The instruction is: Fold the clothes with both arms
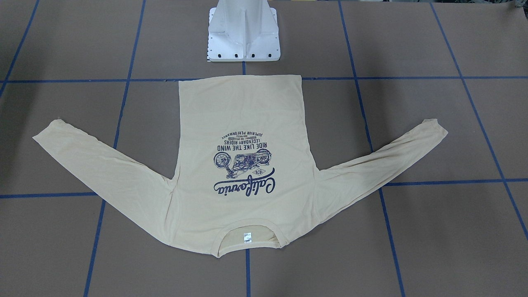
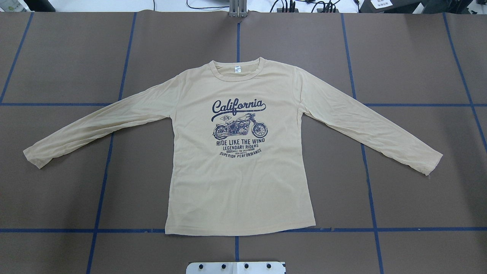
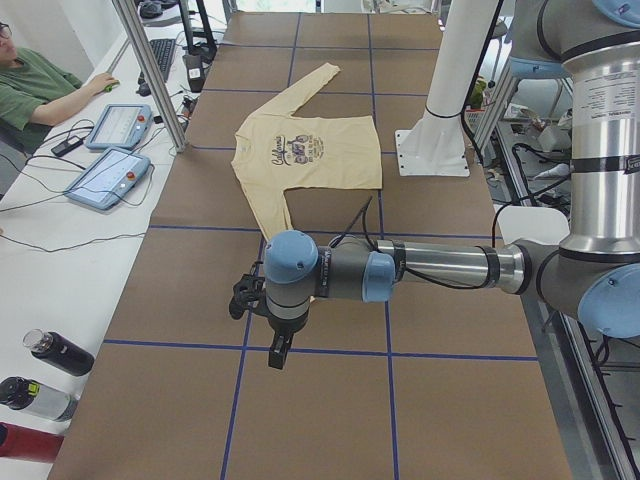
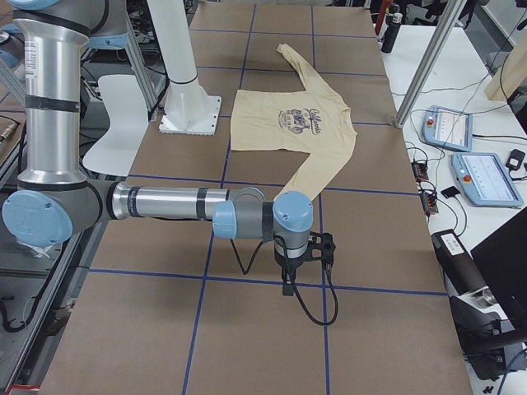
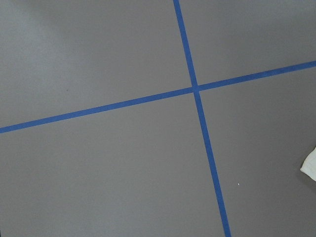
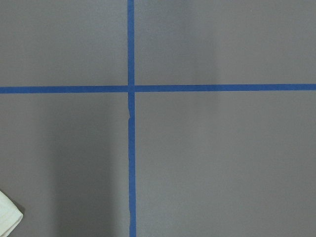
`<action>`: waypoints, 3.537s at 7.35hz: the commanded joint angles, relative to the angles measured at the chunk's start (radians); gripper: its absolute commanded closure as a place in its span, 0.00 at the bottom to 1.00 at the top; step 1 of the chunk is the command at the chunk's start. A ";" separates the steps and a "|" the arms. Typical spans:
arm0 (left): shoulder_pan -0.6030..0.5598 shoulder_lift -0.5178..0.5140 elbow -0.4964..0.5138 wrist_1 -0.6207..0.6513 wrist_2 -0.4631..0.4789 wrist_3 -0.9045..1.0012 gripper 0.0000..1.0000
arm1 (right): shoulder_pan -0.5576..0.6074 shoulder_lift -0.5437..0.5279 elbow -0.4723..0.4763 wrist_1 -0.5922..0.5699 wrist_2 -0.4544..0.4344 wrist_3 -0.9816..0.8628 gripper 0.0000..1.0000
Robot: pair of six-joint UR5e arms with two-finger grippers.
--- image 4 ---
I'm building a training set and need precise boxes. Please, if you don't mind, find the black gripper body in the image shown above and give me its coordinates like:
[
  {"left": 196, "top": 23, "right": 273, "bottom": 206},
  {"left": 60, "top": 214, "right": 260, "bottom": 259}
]
[{"left": 274, "top": 246, "right": 307, "bottom": 288}]

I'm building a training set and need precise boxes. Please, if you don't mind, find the cream long sleeve shirt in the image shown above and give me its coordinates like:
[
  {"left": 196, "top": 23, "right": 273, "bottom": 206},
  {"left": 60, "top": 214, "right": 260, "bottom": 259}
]
[{"left": 231, "top": 44, "right": 357, "bottom": 199}]

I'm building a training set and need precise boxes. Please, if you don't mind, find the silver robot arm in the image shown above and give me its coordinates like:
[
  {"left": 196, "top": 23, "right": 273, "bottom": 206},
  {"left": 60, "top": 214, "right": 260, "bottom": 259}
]
[{"left": 2, "top": 1, "right": 316, "bottom": 295}]

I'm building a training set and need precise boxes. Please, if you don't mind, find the black printer device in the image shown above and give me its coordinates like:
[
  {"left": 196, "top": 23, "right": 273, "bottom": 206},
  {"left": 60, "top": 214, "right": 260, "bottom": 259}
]
[{"left": 431, "top": 230, "right": 526, "bottom": 380}]

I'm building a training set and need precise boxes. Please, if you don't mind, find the upper teach pendant tablet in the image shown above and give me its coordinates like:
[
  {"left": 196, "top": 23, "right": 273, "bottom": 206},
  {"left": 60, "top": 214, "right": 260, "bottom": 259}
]
[{"left": 422, "top": 105, "right": 473, "bottom": 152}]

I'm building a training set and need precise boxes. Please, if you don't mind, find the teach pendant tablet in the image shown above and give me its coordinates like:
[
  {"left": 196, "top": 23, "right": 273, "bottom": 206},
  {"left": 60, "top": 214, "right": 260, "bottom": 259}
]
[
  {"left": 422, "top": 105, "right": 473, "bottom": 152},
  {"left": 450, "top": 152, "right": 524, "bottom": 207}
]

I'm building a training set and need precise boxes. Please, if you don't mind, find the lower teach pendant tablet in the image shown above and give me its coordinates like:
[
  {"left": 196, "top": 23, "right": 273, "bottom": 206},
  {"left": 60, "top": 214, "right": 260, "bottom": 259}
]
[{"left": 450, "top": 152, "right": 524, "bottom": 207}]

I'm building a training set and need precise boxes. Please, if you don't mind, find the white plastic chair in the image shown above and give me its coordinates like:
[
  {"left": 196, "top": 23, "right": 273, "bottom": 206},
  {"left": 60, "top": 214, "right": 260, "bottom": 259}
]
[{"left": 82, "top": 75, "right": 150, "bottom": 177}]

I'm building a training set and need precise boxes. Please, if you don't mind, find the black water bottle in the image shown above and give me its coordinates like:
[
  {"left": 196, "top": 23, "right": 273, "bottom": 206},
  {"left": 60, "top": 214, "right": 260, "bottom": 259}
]
[{"left": 380, "top": 2, "right": 403, "bottom": 53}]

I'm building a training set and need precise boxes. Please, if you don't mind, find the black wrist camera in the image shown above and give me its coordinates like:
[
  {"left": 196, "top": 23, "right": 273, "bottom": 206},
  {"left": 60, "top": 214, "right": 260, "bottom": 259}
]
[{"left": 303, "top": 231, "right": 336, "bottom": 267}]

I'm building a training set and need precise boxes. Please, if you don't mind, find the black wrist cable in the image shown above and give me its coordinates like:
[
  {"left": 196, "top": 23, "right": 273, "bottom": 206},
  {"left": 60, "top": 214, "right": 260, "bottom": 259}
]
[{"left": 230, "top": 234, "right": 340, "bottom": 328}]

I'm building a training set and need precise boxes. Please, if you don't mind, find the white pedestal column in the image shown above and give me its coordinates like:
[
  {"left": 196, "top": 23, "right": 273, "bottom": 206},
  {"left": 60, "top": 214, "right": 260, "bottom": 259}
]
[{"left": 147, "top": 0, "right": 222, "bottom": 136}]

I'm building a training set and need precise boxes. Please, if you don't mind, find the aluminium frame post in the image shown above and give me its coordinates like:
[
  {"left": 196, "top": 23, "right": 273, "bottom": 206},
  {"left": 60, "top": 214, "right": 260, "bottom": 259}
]
[{"left": 394, "top": 0, "right": 465, "bottom": 129}]

